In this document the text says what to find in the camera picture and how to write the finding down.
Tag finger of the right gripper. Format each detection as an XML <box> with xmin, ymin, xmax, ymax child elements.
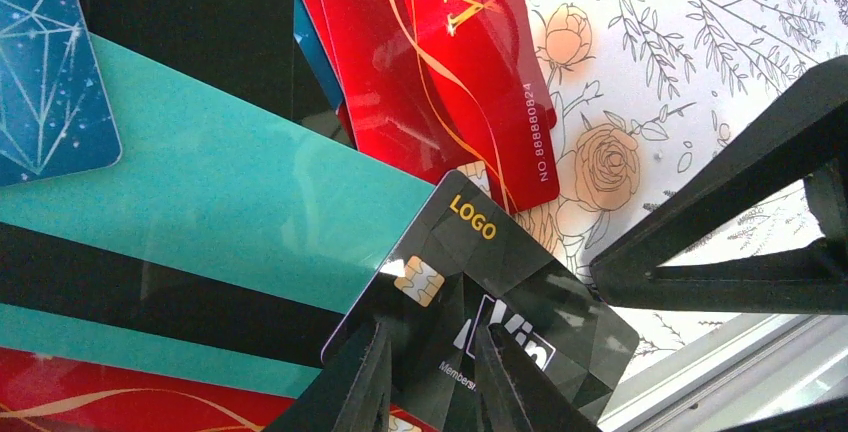
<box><xmin>589</xmin><ymin>56</ymin><xmax>847</xmax><ymax>315</ymax></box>

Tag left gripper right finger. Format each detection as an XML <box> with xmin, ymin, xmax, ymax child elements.
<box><xmin>475</xmin><ymin>324</ymin><xmax>598</xmax><ymax>432</ymax></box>

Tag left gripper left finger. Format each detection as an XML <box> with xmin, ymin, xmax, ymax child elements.
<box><xmin>264</xmin><ymin>323</ymin><xmax>392</xmax><ymax>432</ymax></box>

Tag black vip logo card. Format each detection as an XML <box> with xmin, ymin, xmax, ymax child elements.
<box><xmin>321</xmin><ymin>171</ymin><xmax>639</xmax><ymax>431</ymax></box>

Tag teal card with black stripe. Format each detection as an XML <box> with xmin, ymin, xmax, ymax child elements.
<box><xmin>0</xmin><ymin>34</ymin><xmax>439</xmax><ymax>400</ymax></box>

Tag red vip card bottom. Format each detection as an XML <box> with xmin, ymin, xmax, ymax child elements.
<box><xmin>0</xmin><ymin>346</ymin><xmax>439</xmax><ymax>432</ymax></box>

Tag red vip card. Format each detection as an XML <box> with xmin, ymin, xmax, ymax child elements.
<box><xmin>304</xmin><ymin>0</ymin><xmax>560</xmax><ymax>213</ymax></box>
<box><xmin>0</xmin><ymin>346</ymin><xmax>439</xmax><ymax>432</ymax></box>

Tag red vip card right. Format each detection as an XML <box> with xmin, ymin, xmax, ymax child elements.
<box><xmin>304</xmin><ymin>0</ymin><xmax>560</xmax><ymax>213</ymax></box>

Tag blue diamond card centre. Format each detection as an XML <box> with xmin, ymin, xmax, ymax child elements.
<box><xmin>1</xmin><ymin>0</ymin><xmax>122</xmax><ymax>186</ymax></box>

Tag floral patterned table mat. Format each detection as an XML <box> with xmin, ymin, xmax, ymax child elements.
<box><xmin>518</xmin><ymin>0</ymin><xmax>847</xmax><ymax>375</ymax></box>

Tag aluminium rail frame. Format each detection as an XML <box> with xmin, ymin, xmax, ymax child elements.
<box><xmin>599</xmin><ymin>313</ymin><xmax>847</xmax><ymax>431</ymax></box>

